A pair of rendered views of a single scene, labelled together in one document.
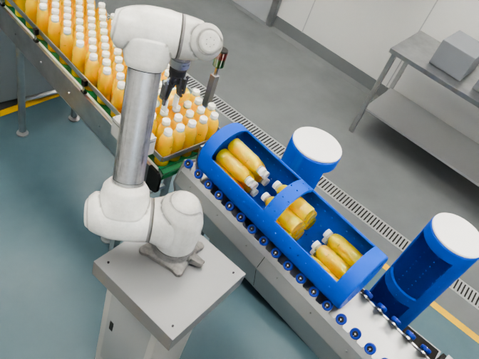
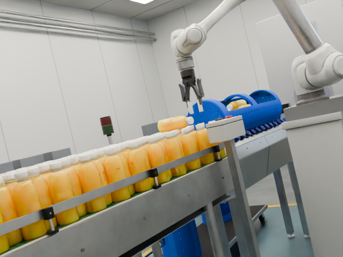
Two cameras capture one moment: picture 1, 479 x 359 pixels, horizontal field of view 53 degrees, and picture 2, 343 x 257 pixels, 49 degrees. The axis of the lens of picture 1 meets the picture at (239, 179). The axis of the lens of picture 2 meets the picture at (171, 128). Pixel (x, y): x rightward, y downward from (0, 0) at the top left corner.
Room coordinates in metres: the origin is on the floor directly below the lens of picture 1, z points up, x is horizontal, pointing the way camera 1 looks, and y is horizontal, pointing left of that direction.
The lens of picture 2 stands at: (1.65, 2.44, 1.15)
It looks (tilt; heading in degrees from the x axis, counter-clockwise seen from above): 1 degrees down; 277
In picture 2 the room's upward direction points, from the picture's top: 13 degrees counter-clockwise
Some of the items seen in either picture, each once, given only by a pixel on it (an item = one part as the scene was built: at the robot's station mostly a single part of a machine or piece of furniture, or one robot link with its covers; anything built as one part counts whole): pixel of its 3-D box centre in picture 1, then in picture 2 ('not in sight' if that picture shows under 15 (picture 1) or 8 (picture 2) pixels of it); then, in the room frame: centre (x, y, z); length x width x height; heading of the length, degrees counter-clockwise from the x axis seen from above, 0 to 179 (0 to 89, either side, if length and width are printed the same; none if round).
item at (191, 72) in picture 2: (177, 75); (188, 78); (1.75, 0.42, 1.35); 0.08 x 0.07 x 0.09; 149
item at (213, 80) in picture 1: (193, 147); not in sight; (2.27, 0.34, 0.55); 0.04 x 0.04 x 1.10; 59
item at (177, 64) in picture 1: (179, 60); (185, 65); (1.75, 0.42, 1.43); 0.09 x 0.09 x 0.06
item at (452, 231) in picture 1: (457, 234); not in sight; (1.86, -1.10, 1.03); 0.28 x 0.28 x 0.01
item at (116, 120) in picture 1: (133, 134); (226, 129); (1.62, 0.52, 1.05); 0.20 x 0.10 x 0.10; 59
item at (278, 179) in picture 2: not in sight; (283, 200); (1.28, -0.74, 0.31); 0.06 x 0.06 x 0.63; 59
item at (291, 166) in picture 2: not in sight; (299, 199); (1.16, -0.67, 0.31); 0.06 x 0.06 x 0.63; 59
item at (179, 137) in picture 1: (176, 142); not in sight; (1.74, 0.35, 0.99); 0.07 x 0.07 x 0.19
